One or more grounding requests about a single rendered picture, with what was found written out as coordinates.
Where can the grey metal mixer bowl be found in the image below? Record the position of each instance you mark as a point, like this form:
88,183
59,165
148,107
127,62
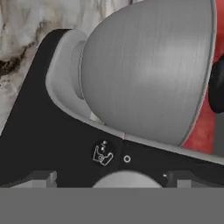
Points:
145,73

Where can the black round mixer knob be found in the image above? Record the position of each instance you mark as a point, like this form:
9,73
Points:
218,87

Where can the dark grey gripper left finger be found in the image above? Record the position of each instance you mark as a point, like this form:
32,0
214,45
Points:
51,179

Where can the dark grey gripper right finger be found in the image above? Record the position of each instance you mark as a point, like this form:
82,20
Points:
183,183

